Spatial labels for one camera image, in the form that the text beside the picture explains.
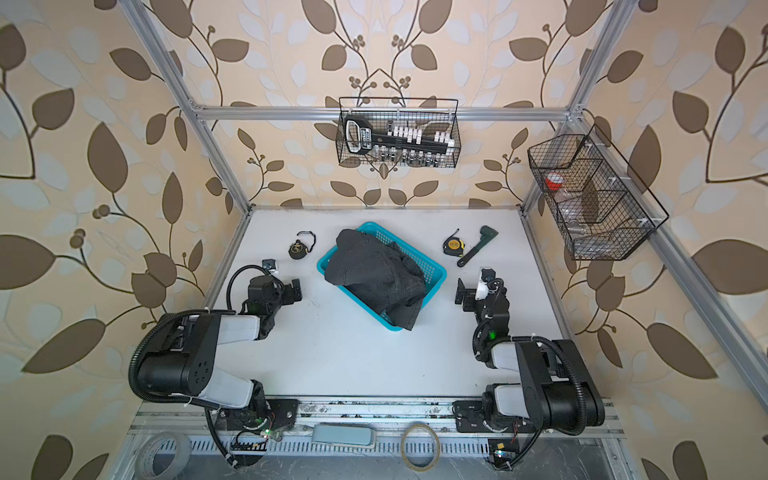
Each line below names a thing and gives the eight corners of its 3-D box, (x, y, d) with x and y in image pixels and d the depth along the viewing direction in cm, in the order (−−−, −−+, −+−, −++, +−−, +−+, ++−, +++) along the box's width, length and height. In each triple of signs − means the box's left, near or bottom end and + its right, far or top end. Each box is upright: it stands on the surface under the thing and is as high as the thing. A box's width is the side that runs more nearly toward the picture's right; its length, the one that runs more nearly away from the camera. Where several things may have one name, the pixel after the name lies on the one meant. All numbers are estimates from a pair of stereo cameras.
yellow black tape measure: (444, 257, 108) (445, 251, 105) (441, 234, 115) (442, 228, 112) (464, 257, 108) (465, 251, 105) (459, 234, 115) (461, 228, 112)
